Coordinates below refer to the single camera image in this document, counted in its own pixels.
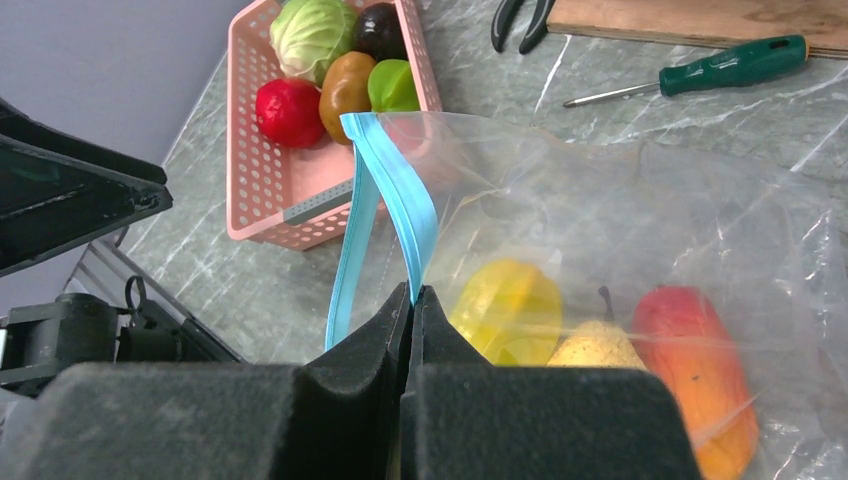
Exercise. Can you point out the green cabbage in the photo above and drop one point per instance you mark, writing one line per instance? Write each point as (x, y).
(307, 36)

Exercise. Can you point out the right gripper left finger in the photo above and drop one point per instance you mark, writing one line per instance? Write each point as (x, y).
(333, 418)

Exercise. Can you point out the clear zip top bag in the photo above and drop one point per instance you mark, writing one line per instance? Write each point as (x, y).
(436, 196)

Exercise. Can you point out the pink plastic basket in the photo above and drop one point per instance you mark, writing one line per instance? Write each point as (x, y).
(294, 198)

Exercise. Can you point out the wooden board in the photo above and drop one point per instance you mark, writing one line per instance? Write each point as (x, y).
(707, 23)

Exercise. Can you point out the green handled screwdriver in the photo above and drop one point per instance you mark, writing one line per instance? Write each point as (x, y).
(743, 65)

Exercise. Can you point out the dark purple plum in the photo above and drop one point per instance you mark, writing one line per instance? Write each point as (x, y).
(377, 32)

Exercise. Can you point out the green pepper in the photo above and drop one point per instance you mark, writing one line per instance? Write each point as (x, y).
(391, 87)

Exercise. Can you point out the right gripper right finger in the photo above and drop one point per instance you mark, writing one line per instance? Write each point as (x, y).
(464, 418)

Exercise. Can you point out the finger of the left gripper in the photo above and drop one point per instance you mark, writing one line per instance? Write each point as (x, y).
(59, 192)

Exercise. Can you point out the red round fruit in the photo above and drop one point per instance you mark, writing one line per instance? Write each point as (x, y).
(287, 113)

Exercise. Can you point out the brown potato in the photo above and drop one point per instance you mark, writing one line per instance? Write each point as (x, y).
(344, 90)

